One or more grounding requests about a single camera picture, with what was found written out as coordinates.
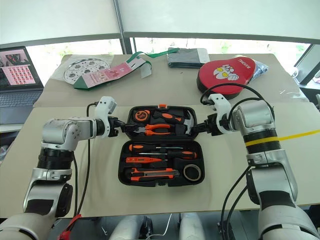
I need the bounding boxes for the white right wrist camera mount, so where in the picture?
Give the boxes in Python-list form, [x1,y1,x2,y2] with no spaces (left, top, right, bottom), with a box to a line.
[208,93,237,135]

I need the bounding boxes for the orange black utility knife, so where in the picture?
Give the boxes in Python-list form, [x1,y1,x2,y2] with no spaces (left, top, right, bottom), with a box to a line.
[129,167,181,182]

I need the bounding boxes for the round metal steamer plate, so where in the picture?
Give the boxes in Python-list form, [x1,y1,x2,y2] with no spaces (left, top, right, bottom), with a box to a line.
[63,57,111,85]

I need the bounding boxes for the grey rounded shape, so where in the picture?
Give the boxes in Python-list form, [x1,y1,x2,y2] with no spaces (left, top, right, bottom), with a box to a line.
[178,212,207,240]
[109,215,154,240]

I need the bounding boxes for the orange black handled screwdriver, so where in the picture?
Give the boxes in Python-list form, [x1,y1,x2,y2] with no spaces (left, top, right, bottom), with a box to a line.
[128,143,184,154]
[138,149,197,161]

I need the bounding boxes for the orange handled pliers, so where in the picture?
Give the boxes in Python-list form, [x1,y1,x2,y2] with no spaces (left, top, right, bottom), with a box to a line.
[136,123,174,137]

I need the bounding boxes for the black electrical tape roll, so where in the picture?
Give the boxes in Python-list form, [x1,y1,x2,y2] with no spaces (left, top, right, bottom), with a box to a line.
[182,163,203,182]

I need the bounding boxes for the claw hammer orange black handle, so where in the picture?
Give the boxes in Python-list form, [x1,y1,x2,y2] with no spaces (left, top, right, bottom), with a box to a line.
[153,110,196,135]

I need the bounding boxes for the dark grey laptop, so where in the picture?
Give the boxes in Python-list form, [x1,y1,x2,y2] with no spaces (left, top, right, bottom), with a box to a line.
[0,46,45,126]

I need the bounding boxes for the blue patterned bag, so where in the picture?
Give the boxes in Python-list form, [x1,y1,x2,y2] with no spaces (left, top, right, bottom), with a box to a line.
[250,62,270,82]

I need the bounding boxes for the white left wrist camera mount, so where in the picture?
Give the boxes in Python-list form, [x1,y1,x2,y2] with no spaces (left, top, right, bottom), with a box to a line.
[95,95,118,138]

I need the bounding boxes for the orange voltage tester pen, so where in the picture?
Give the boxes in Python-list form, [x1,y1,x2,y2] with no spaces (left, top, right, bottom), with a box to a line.
[125,156,164,165]

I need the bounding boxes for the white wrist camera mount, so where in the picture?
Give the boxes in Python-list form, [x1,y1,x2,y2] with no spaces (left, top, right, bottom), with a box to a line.
[208,93,237,135]
[95,95,118,138]

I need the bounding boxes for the clear plastic bag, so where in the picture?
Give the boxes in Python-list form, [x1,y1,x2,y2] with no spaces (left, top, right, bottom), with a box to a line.
[49,54,115,87]

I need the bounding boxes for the black device under table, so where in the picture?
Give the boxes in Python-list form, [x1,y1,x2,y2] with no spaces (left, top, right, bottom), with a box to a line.
[216,219,231,240]

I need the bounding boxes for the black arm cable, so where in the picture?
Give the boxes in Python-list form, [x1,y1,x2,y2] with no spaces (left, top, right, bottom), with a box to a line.
[71,100,101,221]
[199,84,267,240]

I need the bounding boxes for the black tool case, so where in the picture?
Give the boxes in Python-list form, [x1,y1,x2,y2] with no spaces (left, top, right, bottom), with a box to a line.
[117,103,206,188]

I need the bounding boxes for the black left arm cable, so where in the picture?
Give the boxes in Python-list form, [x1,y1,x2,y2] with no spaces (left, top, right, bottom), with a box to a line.
[71,100,101,221]

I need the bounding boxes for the dark grey folded cloth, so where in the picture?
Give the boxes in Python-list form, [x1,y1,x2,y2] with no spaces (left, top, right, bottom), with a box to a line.
[167,47,211,69]

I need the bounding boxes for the pink green paper bag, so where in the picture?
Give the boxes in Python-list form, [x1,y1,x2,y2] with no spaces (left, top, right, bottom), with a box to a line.
[72,47,181,91]

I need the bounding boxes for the thin white cable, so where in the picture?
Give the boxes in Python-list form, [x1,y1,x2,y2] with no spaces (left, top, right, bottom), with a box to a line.
[146,212,174,237]

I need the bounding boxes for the yellow tape strip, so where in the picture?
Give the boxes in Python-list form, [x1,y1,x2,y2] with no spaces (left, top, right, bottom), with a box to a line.
[275,129,320,142]

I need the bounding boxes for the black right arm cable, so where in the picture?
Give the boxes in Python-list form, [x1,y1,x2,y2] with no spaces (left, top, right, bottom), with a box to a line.
[199,84,267,240]

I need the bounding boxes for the white side desk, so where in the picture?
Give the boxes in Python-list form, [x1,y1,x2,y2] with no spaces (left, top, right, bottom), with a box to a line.
[0,123,25,134]

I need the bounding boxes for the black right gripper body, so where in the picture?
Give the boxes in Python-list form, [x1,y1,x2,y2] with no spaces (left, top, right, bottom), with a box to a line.
[204,113,222,137]

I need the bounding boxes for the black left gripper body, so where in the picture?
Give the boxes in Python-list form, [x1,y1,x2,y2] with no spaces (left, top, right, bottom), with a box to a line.
[107,115,125,138]

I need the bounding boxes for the red tape on cable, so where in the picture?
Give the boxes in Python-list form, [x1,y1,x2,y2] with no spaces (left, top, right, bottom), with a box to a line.
[59,213,83,240]

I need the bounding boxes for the orange black tape measure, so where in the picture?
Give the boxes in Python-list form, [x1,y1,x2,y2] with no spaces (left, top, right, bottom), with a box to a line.
[133,109,149,123]

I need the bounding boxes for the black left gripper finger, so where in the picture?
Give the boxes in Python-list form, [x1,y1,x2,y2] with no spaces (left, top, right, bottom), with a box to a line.
[119,121,138,131]
[122,128,141,137]

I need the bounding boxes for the red cartoon punching pad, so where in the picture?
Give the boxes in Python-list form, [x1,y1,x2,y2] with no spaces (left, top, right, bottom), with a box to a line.
[196,58,257,101]

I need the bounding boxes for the grey window frame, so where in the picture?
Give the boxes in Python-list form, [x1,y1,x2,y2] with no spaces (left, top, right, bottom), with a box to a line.
[0,0,320,55]

